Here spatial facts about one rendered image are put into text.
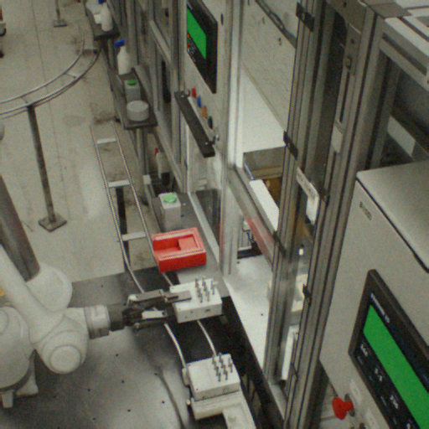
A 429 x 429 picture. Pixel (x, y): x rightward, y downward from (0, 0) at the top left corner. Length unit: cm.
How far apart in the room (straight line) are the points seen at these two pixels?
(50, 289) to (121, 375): 36
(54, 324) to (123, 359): 59
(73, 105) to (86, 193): 107
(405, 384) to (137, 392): 123
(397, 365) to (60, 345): 84
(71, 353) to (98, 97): 348
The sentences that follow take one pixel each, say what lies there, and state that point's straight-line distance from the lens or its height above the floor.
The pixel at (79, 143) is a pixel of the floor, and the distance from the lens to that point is 432.
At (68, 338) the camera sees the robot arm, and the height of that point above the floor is 118.
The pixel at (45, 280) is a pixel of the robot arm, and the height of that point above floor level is 96.
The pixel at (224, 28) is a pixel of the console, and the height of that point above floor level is 174.
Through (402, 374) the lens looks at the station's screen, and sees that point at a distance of 93.
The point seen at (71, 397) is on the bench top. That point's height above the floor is 68.
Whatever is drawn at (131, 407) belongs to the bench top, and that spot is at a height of 68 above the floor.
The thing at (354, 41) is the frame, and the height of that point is 197.
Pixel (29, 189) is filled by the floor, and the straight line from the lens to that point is 397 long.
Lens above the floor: 236
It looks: 40 degrees down
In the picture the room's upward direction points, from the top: 1 degrees clockwise
